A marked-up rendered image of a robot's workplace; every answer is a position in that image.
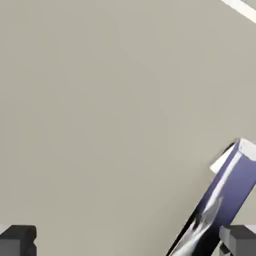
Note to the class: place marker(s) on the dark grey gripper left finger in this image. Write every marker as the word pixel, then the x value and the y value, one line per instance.
pixel 17 240

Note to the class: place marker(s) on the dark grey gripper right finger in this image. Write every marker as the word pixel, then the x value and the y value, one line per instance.
pixel 240 240

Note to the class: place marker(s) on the beige cabinet door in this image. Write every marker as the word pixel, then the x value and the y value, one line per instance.
pixel 104 112

